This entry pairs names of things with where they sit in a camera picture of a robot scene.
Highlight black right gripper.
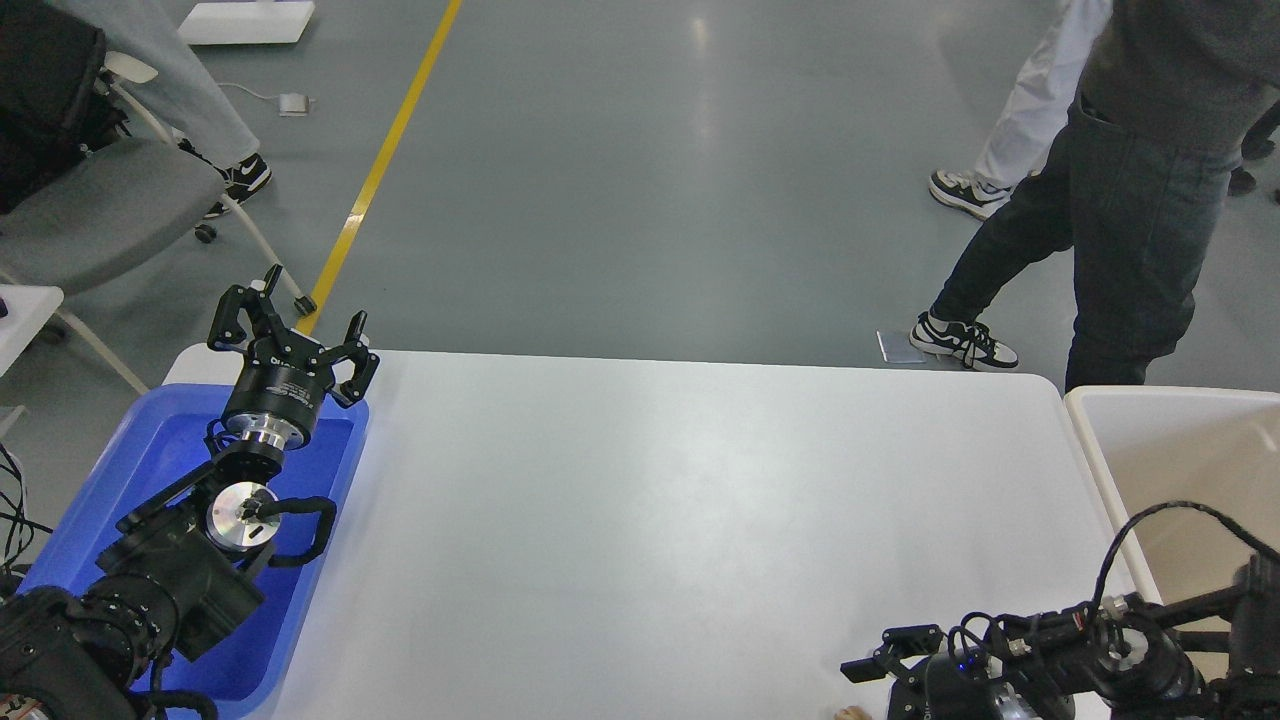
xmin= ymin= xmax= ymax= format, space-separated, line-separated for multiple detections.
xmin=840 ymin=625 xmax=1076 ymax=719

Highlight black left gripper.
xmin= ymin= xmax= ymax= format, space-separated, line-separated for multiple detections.
xmin=207 ymin=266 xmax=380 ymax=450

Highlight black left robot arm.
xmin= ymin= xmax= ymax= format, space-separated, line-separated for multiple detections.
xmin=3 ymin=265 xmax=380 ymax=719

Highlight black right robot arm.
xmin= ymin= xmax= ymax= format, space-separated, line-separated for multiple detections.
xmin=840 ymin=503 xmax=1279 ymax=719

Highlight small tan object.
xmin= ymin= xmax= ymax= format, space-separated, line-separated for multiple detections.
xmin=832 ymin=705 xmax=873 ymax=720

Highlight white power adapter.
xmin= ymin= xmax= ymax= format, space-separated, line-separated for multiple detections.
xmin=276 ymin=94 xmax=312 ymax=117

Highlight grey office chair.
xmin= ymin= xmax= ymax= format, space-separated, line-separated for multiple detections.
xmin=0 ymin=40 xmax=319 ymax=395

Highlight small white side table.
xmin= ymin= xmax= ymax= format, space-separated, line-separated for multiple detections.
xmin=1 ymin=284 xmax=64 ymax=375

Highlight person in grey trousers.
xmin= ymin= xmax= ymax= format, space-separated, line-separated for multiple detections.
xmin=51 ymin=1 xmax=273 ymax=205

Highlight left metal floor plate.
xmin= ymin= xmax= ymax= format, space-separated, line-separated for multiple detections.
xmin=876 ymin=331 xmax=927 ymax=365

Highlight blue plastic bin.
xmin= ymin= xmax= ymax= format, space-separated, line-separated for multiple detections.
xmin=20 ymin=384 xmax=370 ymax=719

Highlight white foam block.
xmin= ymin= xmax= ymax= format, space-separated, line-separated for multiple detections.
xmin=178 ymin=1 xmax=316 ymax=46

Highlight beige plastic bin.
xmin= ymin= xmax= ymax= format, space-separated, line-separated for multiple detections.
xmin=1064 ymin=386 xmax=1280 ymax=641

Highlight person in dark jacket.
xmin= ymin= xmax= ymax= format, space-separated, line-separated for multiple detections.
xmin=909 ymin=1 xmax=1279 ymax=389

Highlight person in white trousers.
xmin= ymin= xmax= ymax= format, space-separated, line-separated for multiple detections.
xmin=928 ymin=1 xmax=1114 ymax=222

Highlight black cables bundle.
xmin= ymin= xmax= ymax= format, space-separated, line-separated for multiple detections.
xmin=0 ymin=439 xmax=52 ymax=601

